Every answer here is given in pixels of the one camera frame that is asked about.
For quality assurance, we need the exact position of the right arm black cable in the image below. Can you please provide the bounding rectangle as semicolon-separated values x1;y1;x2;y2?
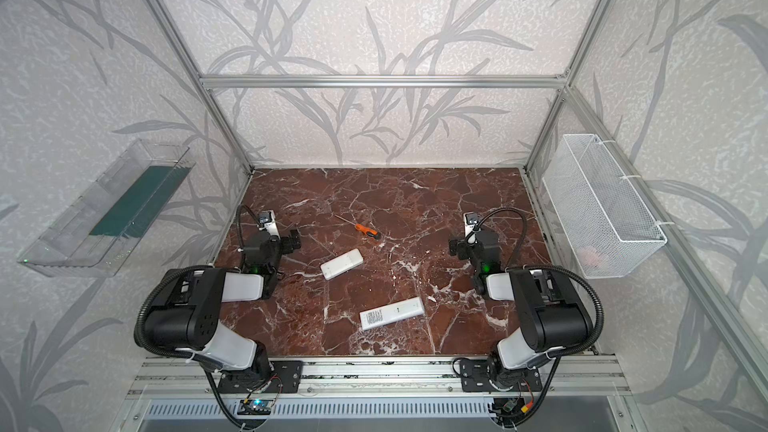
473;208;530;253

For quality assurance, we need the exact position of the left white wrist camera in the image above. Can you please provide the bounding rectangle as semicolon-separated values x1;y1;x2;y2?
257;210;279;236

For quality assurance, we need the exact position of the white wire mesh basket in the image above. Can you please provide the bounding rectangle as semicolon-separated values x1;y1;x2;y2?
543;134;667;279

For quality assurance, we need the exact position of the left circuit board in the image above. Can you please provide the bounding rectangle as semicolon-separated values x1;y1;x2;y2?
236;398;276;417

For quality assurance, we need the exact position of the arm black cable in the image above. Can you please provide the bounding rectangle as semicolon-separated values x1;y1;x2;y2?
236;204;260;253
473;208;530;253

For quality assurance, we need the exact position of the long white remote control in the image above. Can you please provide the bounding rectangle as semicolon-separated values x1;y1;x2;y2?
360;297;425;330

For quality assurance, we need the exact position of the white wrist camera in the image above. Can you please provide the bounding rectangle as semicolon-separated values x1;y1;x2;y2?
257;210;279;236
463;212;481;244

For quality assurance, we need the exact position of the right connector wiring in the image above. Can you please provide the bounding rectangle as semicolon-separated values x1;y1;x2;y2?
491;394;536;421

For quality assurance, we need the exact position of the orange handled screwdriver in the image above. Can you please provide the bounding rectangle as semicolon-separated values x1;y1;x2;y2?
337;215;382;240

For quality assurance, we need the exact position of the clear plastic wall bin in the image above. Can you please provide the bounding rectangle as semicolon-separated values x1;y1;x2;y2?
18;139;196;278

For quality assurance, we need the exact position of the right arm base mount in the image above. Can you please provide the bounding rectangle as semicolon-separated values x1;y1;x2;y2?
452;357;543;393

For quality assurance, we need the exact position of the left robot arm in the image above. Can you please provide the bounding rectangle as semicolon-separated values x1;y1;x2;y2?
134;229;301;383

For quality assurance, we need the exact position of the pink object in basket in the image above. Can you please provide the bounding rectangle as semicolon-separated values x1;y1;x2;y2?
577;246;604;269

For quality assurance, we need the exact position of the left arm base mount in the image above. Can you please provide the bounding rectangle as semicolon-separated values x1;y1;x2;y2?
217;360;304;394

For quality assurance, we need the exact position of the short white remote control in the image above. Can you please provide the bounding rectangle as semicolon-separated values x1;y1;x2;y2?
321;249;364;280

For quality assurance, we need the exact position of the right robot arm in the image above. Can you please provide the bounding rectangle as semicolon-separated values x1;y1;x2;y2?
448;229;605;376

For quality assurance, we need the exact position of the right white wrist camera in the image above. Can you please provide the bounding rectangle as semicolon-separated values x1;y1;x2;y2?
463;212;481;244

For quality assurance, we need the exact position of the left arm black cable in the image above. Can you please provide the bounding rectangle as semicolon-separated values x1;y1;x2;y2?
236;204;260;253

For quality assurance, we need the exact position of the aluminium frame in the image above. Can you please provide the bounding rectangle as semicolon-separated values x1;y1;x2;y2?
119;0;768;432

